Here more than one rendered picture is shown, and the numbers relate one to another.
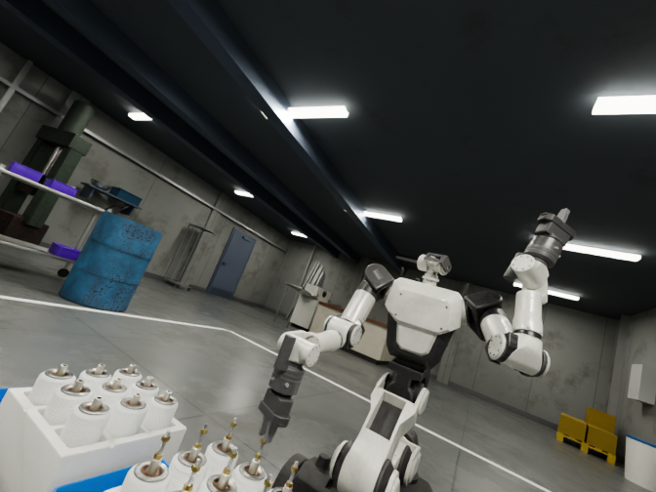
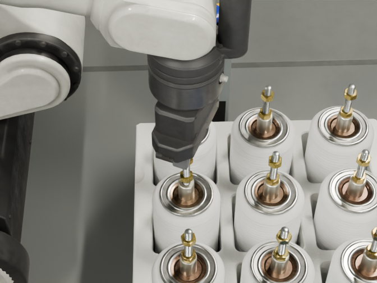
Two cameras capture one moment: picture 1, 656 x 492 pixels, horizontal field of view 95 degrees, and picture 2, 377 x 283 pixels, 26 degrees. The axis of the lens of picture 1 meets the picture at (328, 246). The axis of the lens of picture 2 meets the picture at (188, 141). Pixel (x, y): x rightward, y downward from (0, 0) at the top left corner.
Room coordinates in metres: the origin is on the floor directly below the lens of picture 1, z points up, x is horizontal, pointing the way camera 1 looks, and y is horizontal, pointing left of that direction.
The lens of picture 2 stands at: (1.31, 0.54, 1.18)
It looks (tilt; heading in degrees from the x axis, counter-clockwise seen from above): 51 degrees down; 237
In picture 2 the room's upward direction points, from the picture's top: straight up
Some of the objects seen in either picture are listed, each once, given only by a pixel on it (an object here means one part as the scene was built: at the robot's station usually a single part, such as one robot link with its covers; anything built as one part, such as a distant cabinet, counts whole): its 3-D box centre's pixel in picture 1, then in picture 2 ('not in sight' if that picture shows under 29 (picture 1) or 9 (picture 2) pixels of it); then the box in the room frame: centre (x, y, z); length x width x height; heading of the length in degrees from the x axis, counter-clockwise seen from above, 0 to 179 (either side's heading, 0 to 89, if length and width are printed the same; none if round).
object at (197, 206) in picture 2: (252, 471); (186, 194); (0.95, -0.02, 0.25); 0.08 x 0.08 x 0.01
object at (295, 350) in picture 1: (294, 356); (197, 16); (0.94, -0.02, 0.58); 0.11 x 0.11 x 0.11; 55
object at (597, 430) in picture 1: (585, 427); not in sight; (5.95, -5.82, 0.37); 1.31 x 1.00 x 0.75; 149
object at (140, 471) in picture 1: (151, 471); (368, 264); (0.81, 0.20, 0.25); 0.08 x 0.08 x 0.01
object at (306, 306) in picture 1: (311, 308); not in sight; (9.21, -0.21, 0.65); 2.76 x 0.69 x 1.30; 149
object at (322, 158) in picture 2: not in sight; (334, 163); (0.69, 0.00, 0.16); 0.10 x 0.10 x 0.18
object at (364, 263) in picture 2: (153, 465); (370, 259); (0.81, 0.20, 0.26); 0.02 x 0.02 x 0.03
